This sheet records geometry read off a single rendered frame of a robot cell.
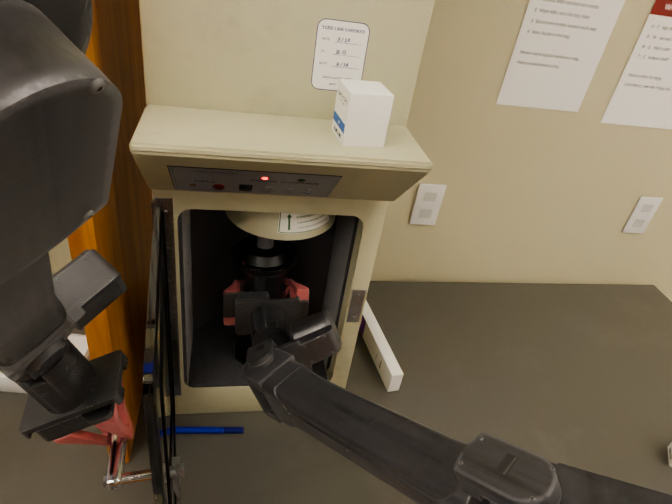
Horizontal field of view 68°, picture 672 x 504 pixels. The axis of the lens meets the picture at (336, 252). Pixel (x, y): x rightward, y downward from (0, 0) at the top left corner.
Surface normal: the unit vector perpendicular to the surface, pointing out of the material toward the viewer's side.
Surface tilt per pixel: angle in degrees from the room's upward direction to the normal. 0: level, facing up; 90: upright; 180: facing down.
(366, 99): 90
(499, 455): 32
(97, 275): 37
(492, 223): 90
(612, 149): 90
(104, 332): 90
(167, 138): 0
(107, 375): 24
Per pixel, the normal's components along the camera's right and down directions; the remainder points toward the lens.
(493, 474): -0.37, -0.86
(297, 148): 0.14, -0.82
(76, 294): 0.49, -0.35
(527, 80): 0.16, 0.58
